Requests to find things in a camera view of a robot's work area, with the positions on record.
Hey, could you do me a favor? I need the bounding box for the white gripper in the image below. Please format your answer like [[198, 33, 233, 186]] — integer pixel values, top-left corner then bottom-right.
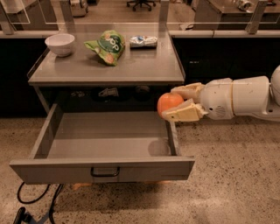
[[162, 78, 234, 122]]

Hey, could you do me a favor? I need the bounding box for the orange fruit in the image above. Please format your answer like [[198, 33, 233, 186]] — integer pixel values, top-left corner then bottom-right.
[[157, 93, 184, 117]]

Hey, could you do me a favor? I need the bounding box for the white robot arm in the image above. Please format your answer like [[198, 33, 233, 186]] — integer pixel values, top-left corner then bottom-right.
[[157, 66, 280, 122]]

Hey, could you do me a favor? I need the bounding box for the open grey top drawer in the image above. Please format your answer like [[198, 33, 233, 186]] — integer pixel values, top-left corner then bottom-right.
[[10, 103, 194, 184]]

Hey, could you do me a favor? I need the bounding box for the silver blue snack packet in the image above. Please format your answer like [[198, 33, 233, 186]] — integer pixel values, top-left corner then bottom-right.
[[129, 35, 158, 48]]

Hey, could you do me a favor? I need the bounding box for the green chip bag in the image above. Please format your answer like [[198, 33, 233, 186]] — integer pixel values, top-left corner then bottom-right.
[[84, 30, 125, 67]]

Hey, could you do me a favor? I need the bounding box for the grey metal cabinet table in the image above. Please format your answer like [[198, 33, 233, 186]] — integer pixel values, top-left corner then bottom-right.
[[26, 22, 186, 117]]

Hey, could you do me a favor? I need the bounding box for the black office chair base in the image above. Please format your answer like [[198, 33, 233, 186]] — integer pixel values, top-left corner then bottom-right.
[[126, 0, 157, 11]]

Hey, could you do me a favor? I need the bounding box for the white ceramic bowl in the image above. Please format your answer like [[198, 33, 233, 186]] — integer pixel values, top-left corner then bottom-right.
[[45, 33, 75, 57]]

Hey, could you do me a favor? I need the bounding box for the black plug on floor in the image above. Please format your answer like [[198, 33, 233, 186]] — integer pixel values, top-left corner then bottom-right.
[[13, 206, 32, 224]]

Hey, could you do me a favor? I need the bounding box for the black drawer handle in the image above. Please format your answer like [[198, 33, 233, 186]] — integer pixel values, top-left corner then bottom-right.
[[90, 167, 120, 178]]

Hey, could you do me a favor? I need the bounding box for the black floor cable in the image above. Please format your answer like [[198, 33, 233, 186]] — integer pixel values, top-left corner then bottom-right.
[[17, 181, 65, 224]]

